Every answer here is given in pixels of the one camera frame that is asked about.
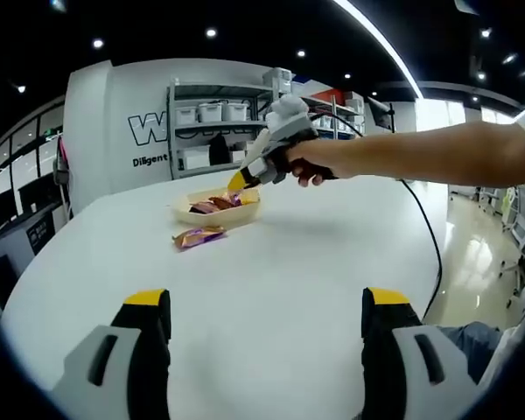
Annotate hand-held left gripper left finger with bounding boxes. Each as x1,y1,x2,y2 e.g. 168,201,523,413
47,287,172,420

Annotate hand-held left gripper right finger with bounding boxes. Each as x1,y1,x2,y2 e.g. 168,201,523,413
360,286,480,420

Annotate red food packet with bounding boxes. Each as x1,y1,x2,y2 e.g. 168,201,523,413
207,195,235,211
187,199,220,215

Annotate beige food container tray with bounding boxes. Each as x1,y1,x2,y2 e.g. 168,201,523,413
171,186,263,228

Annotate red gold snack packet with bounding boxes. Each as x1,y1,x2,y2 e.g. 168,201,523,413
171,226,228,253

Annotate person's right hand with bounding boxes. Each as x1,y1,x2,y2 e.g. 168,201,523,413
287,145,339,189

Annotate black bag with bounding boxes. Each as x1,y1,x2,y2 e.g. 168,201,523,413
208,133,232,166

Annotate metal shelf with bins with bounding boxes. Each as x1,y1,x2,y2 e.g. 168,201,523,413
174,67,364,172

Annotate grey metal storage shelf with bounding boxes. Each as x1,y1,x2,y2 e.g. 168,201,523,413
168,78,367,180

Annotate person's blue-grey trousers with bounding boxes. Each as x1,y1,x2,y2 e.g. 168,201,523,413
423,321,504,386

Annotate group of round ceiling spotlights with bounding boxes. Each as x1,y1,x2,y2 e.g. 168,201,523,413
15,25,515,104

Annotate long ceiling light strip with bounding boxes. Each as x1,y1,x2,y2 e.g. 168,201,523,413
332,0,421,88

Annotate dark reception counter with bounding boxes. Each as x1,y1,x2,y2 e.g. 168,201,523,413
0,205,71,263

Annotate row of white office chairs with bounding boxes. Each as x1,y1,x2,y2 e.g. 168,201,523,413
498,187,525,290

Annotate black desktop monitor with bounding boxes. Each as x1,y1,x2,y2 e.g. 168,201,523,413
0,192,17,231
17,183,56,215

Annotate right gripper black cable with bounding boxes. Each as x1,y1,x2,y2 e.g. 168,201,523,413
308,112,444,320

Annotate hanging pink strap bag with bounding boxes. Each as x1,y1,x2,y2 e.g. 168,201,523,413
52,135,71,185

